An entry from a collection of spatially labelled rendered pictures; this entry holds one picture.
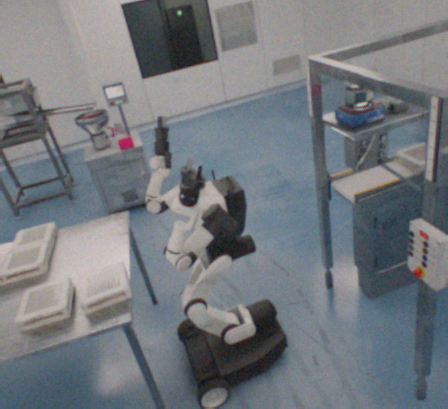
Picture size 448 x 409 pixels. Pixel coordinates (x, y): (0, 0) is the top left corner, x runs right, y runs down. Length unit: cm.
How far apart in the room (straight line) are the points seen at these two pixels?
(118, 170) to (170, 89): 305
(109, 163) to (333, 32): 528
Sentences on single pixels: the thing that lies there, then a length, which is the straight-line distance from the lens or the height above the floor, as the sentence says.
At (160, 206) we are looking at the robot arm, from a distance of 236.
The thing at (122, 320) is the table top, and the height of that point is 89.
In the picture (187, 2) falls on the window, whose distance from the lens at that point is 725.
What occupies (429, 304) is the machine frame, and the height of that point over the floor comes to 74.
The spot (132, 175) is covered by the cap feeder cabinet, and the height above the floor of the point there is 45.
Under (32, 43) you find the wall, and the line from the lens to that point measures 714.
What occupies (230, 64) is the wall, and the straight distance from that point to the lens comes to 754.
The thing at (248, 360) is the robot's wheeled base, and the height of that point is 17.
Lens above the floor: 230
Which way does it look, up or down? 29 degrees down
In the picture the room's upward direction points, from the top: 12 degrees counter-clockwise
